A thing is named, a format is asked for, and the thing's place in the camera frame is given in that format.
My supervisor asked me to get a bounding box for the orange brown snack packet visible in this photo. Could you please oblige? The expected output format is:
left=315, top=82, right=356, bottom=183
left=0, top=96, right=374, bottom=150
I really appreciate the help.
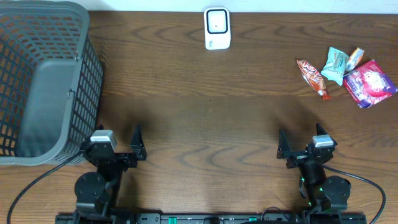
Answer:
left=297, top=60, right=331, bottom=100

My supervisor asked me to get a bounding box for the red purple snack packet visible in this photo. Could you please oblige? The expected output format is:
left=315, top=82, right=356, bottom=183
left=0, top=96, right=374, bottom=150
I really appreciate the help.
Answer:
left=343, top=60, right=397, bottom=108

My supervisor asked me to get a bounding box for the teal tissue pack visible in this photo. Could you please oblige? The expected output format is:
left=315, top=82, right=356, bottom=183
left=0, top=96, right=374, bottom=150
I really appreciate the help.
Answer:
left=321, top=47, right=348, bottom=86

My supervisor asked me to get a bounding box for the small orange tissue pack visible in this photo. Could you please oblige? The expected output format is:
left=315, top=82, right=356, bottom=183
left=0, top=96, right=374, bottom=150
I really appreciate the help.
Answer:
left=346, top=47, right=364, bottom=72

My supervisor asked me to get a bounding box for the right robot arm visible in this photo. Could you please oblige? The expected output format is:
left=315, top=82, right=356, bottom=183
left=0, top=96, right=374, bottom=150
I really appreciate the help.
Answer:
left=277, top=124, right=351, bottom=223

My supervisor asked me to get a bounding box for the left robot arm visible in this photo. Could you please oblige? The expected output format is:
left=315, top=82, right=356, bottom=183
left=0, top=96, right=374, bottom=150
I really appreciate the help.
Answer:
left=73, top=124, right=147, bottom=223

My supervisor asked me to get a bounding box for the white barcode scanner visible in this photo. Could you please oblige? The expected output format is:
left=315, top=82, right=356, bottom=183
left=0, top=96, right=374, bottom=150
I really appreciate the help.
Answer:
left=203, top=7, right=231, bottom=50

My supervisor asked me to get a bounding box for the dark grey plastic basket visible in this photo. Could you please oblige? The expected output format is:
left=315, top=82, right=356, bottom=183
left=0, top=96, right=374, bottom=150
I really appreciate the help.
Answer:
left=1, top=1, right=104, bottom=166

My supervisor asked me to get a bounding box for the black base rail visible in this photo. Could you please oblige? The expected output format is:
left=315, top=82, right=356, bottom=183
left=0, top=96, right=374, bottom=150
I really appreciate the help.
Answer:
left=55, top=212, right=368, bottom=224

